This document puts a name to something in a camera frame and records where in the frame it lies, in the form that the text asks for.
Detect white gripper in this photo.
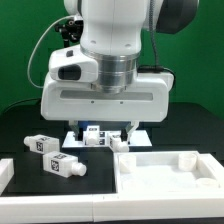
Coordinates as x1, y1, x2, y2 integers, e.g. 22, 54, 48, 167
41, 72, 174, 142

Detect white square tabletop part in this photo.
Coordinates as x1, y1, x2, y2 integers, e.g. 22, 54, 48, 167
114, 151, 224, 194

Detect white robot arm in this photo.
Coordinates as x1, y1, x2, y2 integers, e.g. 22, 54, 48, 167
41, 0, 199, 139

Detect white plate with tags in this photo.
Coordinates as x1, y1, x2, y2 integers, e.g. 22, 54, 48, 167
62, 130, 152, 148

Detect white left fence block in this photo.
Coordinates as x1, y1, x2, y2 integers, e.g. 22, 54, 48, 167
0, 159, 14, 195

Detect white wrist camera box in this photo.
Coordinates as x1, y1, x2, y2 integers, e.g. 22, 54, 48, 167
48, 45, 98, 83

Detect white front fence rail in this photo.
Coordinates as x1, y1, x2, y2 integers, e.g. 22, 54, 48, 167
0, 191, 224, 224

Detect black cables on table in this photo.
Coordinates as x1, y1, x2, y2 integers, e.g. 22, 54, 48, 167
2, 98, 43, 114

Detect grey cable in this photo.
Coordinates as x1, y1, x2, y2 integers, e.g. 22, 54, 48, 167
27, 15, 75, 89

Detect black camera stand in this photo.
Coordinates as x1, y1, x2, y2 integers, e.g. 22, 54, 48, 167
54, 19, 84, 48

